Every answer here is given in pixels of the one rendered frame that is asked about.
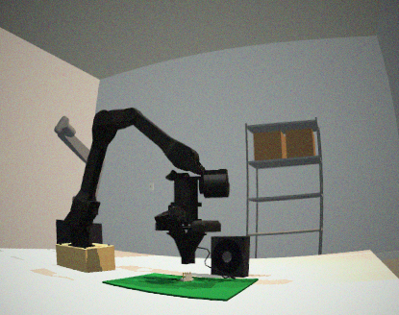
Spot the green circuit board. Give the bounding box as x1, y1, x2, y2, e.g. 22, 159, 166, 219
102, 272, 259, 302

